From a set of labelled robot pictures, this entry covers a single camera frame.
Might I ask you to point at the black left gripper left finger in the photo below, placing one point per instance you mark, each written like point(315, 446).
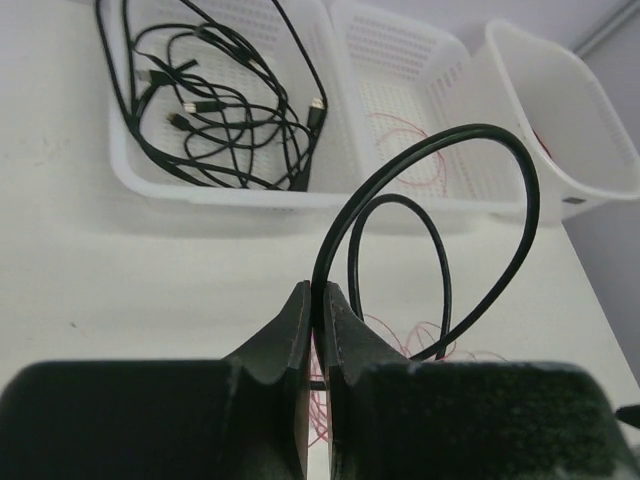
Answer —
point(244, 416)

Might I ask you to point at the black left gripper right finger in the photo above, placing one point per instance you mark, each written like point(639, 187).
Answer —
point(394, 418)

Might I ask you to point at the white perforated left basket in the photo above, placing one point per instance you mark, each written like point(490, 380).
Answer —
point(227, 103)

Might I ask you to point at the white perforated basket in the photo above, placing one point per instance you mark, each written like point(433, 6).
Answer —
point(227, 103)
point(406, 81)

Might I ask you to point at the white deep right basket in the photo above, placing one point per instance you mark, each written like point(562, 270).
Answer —
point(549, 98)

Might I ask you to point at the white perforated middle basket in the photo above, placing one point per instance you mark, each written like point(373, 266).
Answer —
point(406, 81)

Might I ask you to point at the right aluminium corner post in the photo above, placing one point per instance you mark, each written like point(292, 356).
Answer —
point(604, 28)

